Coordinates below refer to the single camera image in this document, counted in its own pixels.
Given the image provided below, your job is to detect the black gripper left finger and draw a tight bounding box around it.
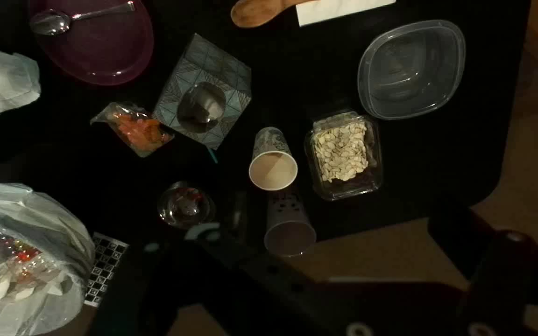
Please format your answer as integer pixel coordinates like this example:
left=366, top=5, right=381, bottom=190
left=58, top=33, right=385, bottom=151
left=88, top=237, right=247, bottom=336

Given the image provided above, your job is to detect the small clear glass bowl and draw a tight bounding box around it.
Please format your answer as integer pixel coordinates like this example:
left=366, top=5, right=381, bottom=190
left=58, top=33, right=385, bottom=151
left=155, top=179, right=219, bottom=231

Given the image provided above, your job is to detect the dark translucent cup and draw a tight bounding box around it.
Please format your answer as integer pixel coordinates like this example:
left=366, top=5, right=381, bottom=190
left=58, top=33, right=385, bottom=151
left=262, top=188, right=318, bottom=259

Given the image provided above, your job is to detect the rubbish bin with plastic liner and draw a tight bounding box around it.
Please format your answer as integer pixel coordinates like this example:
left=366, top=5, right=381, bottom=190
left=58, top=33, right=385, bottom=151
left=0, top=179, right=97, bottom=336

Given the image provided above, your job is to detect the metal spoon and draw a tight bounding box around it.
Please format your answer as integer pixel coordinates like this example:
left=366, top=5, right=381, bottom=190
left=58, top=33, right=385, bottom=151
left=28, top=0, right=138, bottom=37

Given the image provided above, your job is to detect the white paper cup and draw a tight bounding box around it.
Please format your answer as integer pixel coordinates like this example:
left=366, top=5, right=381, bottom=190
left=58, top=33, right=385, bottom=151
left=247, top=125, right=301, bottom=192

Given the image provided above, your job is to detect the orange wrapper trash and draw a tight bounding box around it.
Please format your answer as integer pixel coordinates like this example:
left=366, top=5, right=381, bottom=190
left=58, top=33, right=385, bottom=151
left=4, top=237, right=54, bottom=276

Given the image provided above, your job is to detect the orange snack packet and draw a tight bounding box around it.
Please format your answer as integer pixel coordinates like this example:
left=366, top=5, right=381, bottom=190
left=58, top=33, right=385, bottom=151
left=88, top=100, right=176, bottom=158

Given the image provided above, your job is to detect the white tissue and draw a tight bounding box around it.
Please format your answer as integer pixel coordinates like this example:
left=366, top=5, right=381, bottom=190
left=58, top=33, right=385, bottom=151
left=0, top=39, right=43, bottom=123

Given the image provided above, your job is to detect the wooden spoon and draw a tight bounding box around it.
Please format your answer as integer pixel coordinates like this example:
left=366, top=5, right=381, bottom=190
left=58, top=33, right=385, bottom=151
left=230, top=0, right=314, bottom=29

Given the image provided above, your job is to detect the purple plate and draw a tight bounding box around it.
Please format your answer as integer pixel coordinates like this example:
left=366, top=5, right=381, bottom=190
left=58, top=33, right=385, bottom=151
left=26, top=0, right=157, bottom=87

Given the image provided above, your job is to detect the black white checkerboard card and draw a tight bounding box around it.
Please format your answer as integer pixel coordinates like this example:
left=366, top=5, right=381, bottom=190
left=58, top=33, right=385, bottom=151
left=82, top=231, right=131, bottom=309

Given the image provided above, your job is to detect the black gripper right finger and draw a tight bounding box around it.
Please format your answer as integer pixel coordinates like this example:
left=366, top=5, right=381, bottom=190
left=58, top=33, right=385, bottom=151
left=428, top=203, right=538, bottom=336

